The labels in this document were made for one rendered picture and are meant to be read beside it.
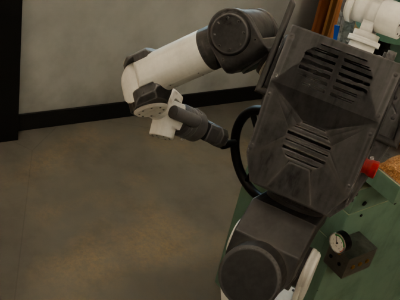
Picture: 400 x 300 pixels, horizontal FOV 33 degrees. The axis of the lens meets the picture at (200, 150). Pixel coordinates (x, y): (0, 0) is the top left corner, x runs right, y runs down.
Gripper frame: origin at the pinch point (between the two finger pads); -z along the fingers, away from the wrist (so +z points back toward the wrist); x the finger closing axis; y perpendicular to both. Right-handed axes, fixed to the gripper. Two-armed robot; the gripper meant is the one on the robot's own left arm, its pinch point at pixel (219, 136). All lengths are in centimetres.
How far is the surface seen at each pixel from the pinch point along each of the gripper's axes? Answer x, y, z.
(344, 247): 38.5, -12.1, -24.0
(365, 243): 37, -10, -37
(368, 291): 28, -28, -76
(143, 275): -39, -64, -42
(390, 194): 45.2, 7.0, -19.8
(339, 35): -40, 55, -89
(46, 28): -130, 4, -18
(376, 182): 40.1, 8.1, -19.8
